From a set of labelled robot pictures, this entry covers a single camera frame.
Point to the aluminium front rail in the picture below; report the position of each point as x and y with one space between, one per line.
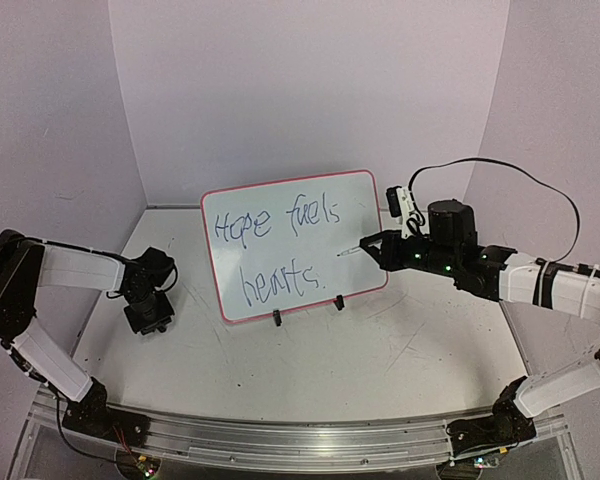
292 447

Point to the black whiteboard stand clip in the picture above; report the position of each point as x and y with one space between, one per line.
276 315

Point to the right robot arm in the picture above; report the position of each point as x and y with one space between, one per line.
450 249

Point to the right circuit board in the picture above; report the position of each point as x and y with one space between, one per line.
486 462

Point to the circuit board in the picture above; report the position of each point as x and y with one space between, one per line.
136 468
486 462

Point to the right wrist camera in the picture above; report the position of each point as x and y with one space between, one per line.
403 208

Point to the left circuit board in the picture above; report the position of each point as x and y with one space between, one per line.
136 468

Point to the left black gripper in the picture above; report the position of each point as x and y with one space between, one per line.
146 327

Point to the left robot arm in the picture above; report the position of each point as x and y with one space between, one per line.
31 270

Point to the pink framed whiteboard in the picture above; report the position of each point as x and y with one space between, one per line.
273 245

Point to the white marker pen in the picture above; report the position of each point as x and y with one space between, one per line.
349 251

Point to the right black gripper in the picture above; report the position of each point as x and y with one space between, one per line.
386 256

